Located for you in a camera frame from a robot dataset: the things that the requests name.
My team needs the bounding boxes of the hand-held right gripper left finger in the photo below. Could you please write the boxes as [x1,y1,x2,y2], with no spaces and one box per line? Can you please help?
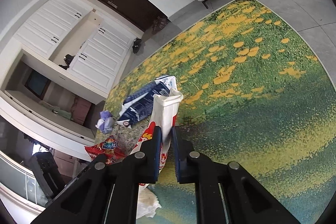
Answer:
[30,126,162,224]

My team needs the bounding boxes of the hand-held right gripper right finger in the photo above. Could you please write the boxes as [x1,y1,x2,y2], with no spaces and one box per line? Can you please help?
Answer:
[172,126,301,224]

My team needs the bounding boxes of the white red paper bag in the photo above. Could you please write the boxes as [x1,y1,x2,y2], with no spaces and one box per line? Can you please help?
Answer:
[130,87,184,186]

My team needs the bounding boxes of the crumpled white tissue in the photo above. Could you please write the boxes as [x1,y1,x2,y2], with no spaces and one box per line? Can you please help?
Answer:
[136,185,162,219]

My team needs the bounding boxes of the red brown snack packet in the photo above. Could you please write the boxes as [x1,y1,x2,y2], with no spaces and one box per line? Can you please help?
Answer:
[84,135,126,165]

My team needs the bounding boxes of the dark blue carton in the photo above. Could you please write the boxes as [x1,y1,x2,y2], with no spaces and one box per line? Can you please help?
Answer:
[117,75,179,127]

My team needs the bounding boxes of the purple white plastic bag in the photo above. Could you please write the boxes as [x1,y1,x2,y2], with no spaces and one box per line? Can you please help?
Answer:
[96,110,115,134]

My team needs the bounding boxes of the pink bedding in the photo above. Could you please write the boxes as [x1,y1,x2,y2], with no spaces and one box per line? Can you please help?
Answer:
[71,97,92,125]

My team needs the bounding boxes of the black furniture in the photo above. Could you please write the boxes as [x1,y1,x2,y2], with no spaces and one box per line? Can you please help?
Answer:
[28,152,66,199]

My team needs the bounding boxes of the black shoes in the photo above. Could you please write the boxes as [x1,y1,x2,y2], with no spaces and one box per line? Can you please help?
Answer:
[132,38,143,54]

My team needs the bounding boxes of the dark bag on shelf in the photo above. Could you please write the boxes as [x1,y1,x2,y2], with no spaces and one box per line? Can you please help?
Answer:
[58,54,75,69]

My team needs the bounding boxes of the brown sandals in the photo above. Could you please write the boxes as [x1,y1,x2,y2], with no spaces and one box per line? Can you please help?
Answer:
[152,16,168,34]

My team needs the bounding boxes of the white wall cabinet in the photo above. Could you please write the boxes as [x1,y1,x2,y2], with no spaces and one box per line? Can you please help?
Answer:
[13,0,137,106]

